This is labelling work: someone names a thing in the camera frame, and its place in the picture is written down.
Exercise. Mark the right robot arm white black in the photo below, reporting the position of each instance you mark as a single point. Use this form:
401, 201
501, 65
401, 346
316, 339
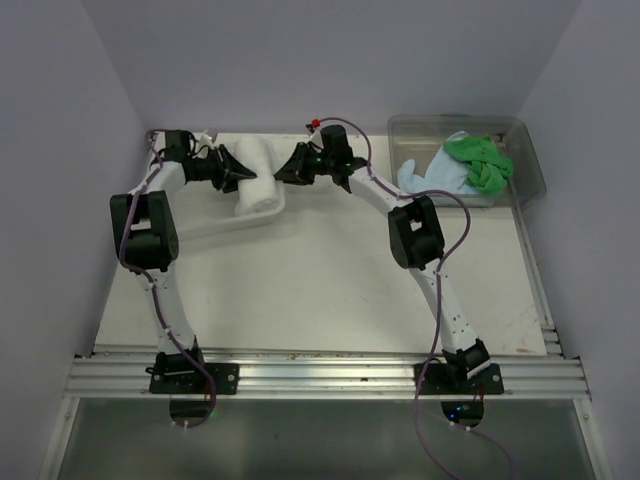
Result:
416, 242

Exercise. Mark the aluminium mounting rail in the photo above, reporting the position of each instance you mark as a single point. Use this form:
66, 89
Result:
119, 371

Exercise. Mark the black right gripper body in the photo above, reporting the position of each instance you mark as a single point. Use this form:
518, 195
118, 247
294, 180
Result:
322, 164

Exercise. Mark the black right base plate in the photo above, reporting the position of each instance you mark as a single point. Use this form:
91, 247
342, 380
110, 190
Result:
438, 381

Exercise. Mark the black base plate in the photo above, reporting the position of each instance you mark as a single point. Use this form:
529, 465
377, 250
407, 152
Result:
438, 381
225, 375

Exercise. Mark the green towel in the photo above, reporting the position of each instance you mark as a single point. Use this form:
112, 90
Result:
488, 169

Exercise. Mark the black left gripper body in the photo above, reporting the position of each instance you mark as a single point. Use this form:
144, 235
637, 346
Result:
210, 168

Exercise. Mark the grey transparent plastic bin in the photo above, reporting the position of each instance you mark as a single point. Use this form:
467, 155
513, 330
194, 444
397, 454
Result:
420, 136

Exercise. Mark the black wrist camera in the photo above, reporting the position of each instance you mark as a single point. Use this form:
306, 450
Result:
178, 145
335, 142

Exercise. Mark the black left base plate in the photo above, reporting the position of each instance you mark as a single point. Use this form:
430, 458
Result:
225, 375

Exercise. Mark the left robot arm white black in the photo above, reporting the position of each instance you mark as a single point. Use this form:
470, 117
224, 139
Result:
147, 242

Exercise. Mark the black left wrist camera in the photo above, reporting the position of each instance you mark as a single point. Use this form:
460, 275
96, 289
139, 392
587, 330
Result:
178, 145

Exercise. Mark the light blue towel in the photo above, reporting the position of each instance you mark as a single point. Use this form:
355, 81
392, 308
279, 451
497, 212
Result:
443, 173

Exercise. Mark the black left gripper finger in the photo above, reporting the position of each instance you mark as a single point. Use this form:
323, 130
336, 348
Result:
227, 185
231, 167

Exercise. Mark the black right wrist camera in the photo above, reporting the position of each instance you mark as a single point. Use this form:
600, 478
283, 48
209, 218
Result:
335, 142

